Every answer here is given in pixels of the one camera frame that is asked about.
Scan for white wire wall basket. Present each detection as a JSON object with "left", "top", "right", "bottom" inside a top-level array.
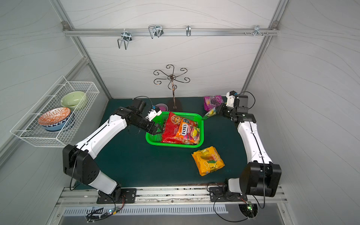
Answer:
[{"left": 10, "top": 76, "right": 99, "bottom": 148}]

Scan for metal jewelry tree stand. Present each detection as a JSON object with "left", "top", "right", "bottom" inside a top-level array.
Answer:
[{"left": 153, "top": 64, "right": 191, "bottom": 112}]

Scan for blue bowl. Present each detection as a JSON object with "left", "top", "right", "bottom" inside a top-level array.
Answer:
[{"left": 43, "top": 118, "right": 74, "bottom": 132}]

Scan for yellow mango candy bag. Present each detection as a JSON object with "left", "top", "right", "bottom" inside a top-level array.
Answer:
[{"left": 192, "top": 146, "right": 225, "bottom": 176}]

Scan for green tea snack packet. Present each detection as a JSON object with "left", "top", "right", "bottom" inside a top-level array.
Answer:
[{"left": 202, "top": 108, "right": 217, "bottom": 121}]

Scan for right metal bracket hook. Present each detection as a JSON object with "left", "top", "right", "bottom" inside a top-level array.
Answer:
[{"left": 244, "top": 25, "right": 269, "bottom": 37}]

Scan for right base black cable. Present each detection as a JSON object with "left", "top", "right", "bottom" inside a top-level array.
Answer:
[{"left": 206, "top": 184, "right": 266, "bottom": 224}]

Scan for light green ceramic bowl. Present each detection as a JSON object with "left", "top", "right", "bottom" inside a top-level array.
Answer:
[{"left": 61, "top": 91, "right": 88, "bottom": 111}]

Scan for left base cable bundle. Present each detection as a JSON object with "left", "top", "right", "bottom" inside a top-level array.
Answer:
[{"left": 85, "top": 193, "right": 126, "bottom": 223}]

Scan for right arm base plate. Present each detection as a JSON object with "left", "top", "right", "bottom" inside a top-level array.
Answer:
[{"left": 206, "top": 186, "right": 248, "bottom": 203}]

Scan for orange patterned bowl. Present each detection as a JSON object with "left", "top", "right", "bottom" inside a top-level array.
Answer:
[{"left": 38, "top": 107, "right": 71, "bottom": 127}]

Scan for purple snack bag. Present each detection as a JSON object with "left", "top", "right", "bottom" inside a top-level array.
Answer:
[{"left": 204, "top": 96, "right": 224, "bottom": 112}]

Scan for small pink bowl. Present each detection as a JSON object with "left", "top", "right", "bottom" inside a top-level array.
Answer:
[{"left": 155, "top": 103, "right": 168, "bottom": 112}]

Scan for double prong metal hook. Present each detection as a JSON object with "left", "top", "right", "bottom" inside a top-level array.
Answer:
[{"left": 117, "top": 30, "right": 132, "bottom": 50}]

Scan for small metal hook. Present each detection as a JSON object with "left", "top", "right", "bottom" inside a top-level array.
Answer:
[{"left": 186, "top": 25, "right": 191, "bottom": 37}]

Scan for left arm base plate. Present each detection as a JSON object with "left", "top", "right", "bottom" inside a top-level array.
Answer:
[{"left": 96, "top": 187, "right": 137, "bottom": 204}]

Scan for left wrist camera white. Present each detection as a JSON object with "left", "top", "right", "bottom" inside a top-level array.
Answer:
[{"left": 146, "top": 106, "right": 162, "bottom": 122}]

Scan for horizontal aluminium rail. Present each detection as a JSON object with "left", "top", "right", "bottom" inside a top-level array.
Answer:
[{"left": 63, "top": 27, "right": 280, "bottom": 37}]

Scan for red candy bag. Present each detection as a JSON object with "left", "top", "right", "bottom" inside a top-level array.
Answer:
[{"left": 161, "top": 112, "right": 198, "bottom": 144}]

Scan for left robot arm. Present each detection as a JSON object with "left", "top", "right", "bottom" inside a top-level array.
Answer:
[{"left": 62, "top": 98, "right": 162, "bottom": 196}]

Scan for green plastic basket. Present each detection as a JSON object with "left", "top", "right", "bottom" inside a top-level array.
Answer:
[{"left": 145, "top": 112, "right": 204, "bottom": 148}]

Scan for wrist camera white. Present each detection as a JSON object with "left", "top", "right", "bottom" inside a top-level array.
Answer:
[
  {"left": 146, "top": 106, "right": 162, "bottom": 122},
  {"left": 226, "top": 91, "right": 239, "bottom": 108}
]

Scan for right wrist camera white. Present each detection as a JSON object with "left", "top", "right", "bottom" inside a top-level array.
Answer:
[{"left": 226, "top": 91, "right": 239, "bottom": 108}]

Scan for orange snack packet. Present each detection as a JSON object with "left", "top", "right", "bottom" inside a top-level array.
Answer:
[{"left": 175, "top": 119, "right": 200, "bottom": 145}]

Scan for aluminium front frame rail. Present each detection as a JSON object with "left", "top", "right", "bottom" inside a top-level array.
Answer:
[{"left": 56, "top": 184, "right": 287, "bottom": 208}]

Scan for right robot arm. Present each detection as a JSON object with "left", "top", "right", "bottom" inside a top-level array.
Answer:
[{"left": 216, "top": 91, "right": 282, "bottom": 197}]

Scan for looped metal hook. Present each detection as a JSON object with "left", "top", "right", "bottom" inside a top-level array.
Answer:
[{"left": 148, "top": 25, "right": 164, "bottom": 39}]

